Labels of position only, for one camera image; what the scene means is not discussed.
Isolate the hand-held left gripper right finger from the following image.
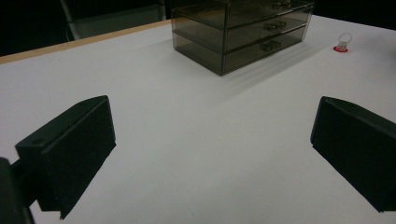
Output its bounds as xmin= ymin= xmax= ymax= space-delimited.
xmin=309 ymin=95 xmax=396 ymax=214

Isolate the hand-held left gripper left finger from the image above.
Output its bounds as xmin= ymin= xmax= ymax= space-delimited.
xmin=14 ymin=94 xmax=117 ymax=220

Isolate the clear ring with red base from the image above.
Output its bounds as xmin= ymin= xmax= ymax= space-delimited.
xmin=332 ymin=32 xmax=353 ymax=53

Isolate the smoky clear acrylic drawer cabinet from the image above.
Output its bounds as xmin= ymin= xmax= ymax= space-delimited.
xmin=170 ymin=0 xmax=316 ymax=77

